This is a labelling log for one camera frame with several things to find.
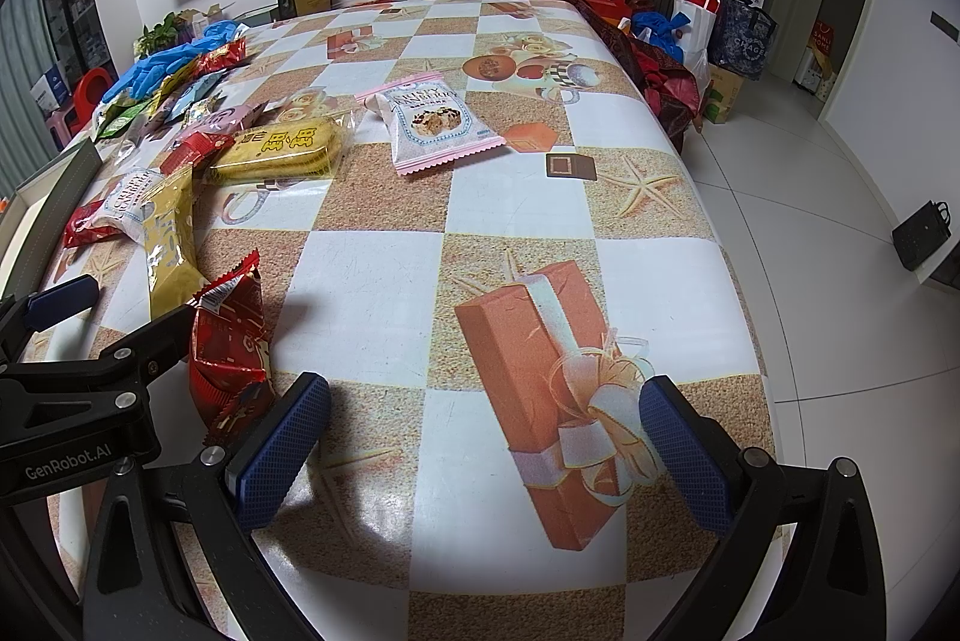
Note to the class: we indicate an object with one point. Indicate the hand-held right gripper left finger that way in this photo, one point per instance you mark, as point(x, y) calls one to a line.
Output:
point(285, 450)

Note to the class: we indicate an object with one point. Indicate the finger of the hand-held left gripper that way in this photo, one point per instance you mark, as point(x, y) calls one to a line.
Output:
point(157, 335)
point(64, 300)

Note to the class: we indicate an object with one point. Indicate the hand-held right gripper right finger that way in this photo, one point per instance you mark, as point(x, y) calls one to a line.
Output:
point(686, 453)

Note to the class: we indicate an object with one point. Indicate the red snack packet white trim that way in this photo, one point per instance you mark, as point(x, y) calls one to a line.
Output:
point(229, 349)

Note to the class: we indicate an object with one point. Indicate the small red snack packet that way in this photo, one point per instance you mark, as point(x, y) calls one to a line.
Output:
point(81, 229)

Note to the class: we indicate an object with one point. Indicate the gold snack packet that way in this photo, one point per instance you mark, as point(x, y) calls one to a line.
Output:
point(169, 236)

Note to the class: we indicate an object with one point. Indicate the grey box with beige lining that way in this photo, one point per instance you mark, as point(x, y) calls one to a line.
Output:
point(60, 191)

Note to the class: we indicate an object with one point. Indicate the white pink-edged cranberry packet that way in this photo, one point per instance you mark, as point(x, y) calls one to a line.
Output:
point(431, 120)
point(127, 202)

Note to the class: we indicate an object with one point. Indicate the red squared-pattern snack packet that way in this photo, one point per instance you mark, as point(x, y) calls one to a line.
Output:
point(201, 150)

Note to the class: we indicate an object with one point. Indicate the pink plastic stool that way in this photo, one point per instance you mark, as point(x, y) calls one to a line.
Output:
point(61, 125)

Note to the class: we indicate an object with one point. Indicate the white green snack packet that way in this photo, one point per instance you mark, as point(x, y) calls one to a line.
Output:
point(120, 121)

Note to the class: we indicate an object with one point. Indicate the red plastic stool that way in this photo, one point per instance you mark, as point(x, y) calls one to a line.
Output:
point(90, 90)

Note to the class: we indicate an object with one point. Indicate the blue white box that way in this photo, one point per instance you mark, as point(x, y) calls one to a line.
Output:
point(49, 86)

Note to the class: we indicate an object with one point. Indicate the yellow biscuit pack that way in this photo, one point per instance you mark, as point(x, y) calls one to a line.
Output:
point(277, 150)

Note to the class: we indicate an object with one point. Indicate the long pink snack packet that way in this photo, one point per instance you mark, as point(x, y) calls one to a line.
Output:
point(225, 120)

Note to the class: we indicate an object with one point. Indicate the yellow flat snack packet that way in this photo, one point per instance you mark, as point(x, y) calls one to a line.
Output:
point(166, 90)

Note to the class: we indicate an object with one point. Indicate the light blue snack packet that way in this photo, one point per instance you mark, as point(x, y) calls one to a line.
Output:
point(196, 88)

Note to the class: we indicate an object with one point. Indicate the blue rubber gloves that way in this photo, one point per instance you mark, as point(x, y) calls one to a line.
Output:
point(172, 60)

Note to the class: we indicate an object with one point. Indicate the small leafy plant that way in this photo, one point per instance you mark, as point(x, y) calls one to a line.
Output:
point(159, 35)

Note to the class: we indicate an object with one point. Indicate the red gold-print snack packet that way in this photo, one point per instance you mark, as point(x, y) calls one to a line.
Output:
point(223, 55)

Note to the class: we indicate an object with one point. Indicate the small white boxes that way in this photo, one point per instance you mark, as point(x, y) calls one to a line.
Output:
point(202, 17)

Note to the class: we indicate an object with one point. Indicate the black paper bag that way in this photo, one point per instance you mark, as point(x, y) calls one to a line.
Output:
point(921, 235)

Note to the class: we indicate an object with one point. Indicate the cardboard box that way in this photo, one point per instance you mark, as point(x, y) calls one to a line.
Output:
point(724, 95)

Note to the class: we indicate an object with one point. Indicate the dark red cloth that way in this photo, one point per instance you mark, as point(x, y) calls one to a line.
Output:
point(664, 82)

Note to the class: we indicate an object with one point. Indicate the red white carton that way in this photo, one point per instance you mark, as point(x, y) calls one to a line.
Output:
point(821, 60)

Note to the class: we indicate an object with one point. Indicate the dark blue patterned bag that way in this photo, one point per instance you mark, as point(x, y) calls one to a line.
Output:
point(742, 38)

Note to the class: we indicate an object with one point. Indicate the white paper bag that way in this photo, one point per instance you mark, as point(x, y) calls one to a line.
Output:
point(694, 30)

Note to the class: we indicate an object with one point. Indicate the blue plastic bag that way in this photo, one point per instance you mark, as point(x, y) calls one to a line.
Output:
point(660, 30)

